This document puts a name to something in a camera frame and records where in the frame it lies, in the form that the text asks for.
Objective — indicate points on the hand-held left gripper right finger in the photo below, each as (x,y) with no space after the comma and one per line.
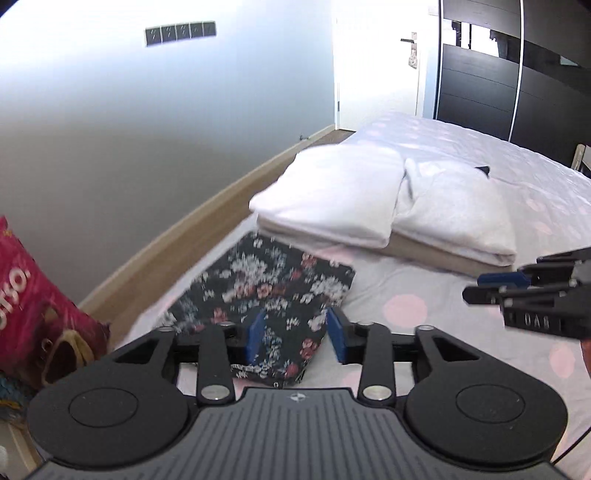
(337,337)

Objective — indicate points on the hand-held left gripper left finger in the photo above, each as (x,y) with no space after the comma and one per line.
(256,337)

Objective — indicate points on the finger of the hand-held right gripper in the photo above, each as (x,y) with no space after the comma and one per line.
(482,295)
(503,278)

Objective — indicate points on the dark floral pants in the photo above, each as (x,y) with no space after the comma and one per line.
(258,281)

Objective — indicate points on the beige folded garment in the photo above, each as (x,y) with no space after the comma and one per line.
(415,253)

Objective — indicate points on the white folded garment black patch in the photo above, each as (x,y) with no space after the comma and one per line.
(452,212)

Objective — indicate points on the plain white folded garment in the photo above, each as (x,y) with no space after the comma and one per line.
(332,194)

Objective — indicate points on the white chair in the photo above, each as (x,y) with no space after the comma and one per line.
(579,157)

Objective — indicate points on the grey pink-dotted bedspread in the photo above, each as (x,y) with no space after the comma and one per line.
(461,138)

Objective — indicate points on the black wardrobe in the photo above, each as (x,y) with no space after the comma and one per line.
(471,83)

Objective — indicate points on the white door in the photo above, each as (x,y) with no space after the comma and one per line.
(374,69)

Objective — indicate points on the blue yellow cloth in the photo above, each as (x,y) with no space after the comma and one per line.
(11,397)

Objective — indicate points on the black wall picture frame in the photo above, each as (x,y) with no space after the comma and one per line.
(180,33)

